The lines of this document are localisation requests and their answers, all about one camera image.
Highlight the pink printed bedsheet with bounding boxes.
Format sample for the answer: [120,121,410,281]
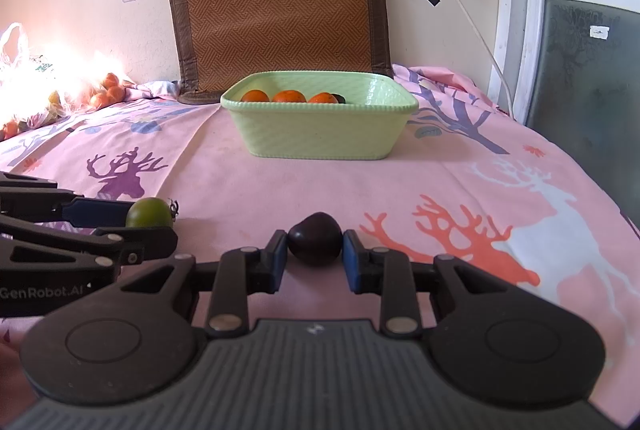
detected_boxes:
[0,63,640,430]

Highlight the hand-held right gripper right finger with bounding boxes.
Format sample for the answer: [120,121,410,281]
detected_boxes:
[342,230,518,338]

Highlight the frosted glass door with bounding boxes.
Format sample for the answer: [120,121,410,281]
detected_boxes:
[525,0,640,231]

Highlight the dark purple cherry tomato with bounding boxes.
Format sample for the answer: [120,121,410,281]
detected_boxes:
[286,211,345,267]

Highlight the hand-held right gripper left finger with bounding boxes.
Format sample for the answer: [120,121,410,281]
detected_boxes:
[120,230,290,338]

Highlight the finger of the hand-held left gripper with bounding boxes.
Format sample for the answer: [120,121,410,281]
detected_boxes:
[0,173,133,228]
[0,216,178,266]

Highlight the pile of tangerines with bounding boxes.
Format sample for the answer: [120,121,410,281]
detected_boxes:
[0,71,127,141]

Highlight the brown woven seat cushion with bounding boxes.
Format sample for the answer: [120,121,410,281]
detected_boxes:
[165,0,393,106]

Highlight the white power cable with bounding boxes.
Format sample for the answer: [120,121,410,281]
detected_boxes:
[407,0,513,116]

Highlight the white door frame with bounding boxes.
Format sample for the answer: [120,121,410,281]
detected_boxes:
[487,0,547,123]

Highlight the clear plastic bag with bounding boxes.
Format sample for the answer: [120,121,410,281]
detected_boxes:
[0,22,131,141]

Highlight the light green plastic basket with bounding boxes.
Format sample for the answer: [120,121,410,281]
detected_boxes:
[220,70,420,160]

